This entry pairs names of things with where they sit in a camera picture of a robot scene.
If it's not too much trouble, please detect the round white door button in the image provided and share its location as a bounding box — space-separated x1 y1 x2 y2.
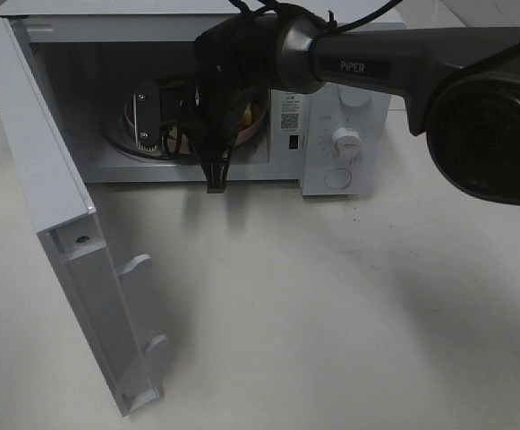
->
325 168 352 190

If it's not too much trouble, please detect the white timer knob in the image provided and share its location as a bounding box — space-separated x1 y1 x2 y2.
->
331 127 362 159

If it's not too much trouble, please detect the pink round plate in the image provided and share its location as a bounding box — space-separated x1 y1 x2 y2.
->
124 99 269 146

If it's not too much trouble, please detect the white warning label sticker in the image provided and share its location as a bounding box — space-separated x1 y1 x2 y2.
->
278 92 303 133

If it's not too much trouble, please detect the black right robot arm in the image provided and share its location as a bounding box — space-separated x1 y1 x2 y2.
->
133 1 520 206

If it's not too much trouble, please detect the toast sandwich with lettuce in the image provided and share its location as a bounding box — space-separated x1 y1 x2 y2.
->
162 101 268 145

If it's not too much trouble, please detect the upper white power knob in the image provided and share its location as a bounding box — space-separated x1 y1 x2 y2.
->
337 86 372 108

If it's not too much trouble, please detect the white microwave oven body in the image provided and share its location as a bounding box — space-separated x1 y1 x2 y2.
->
0 1 390 197

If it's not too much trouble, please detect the glass microwave turntable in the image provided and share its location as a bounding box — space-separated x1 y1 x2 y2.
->
98 121 266 165

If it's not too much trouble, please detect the white microwave door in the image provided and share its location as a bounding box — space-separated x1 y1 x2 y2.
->
0 18 167 417

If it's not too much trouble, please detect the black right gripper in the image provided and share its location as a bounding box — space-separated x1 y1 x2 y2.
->
133 75 260 194

